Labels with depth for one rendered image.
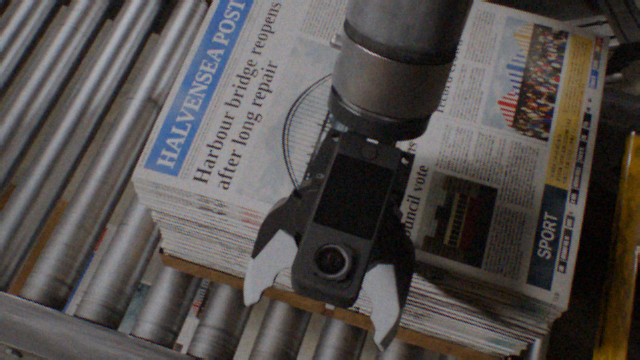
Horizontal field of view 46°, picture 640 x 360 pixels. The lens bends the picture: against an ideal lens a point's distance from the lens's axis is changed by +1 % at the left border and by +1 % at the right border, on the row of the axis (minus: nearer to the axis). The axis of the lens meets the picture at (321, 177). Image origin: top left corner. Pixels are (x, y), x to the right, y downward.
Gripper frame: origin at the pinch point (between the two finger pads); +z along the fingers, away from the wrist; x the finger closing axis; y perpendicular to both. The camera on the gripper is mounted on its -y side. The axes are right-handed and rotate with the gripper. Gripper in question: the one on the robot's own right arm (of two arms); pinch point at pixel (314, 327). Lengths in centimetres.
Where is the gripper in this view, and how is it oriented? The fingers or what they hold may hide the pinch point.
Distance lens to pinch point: 61.1
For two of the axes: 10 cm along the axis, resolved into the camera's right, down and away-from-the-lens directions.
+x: -9.5, -3.0, 0.9
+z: -2.1, 8.2, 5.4
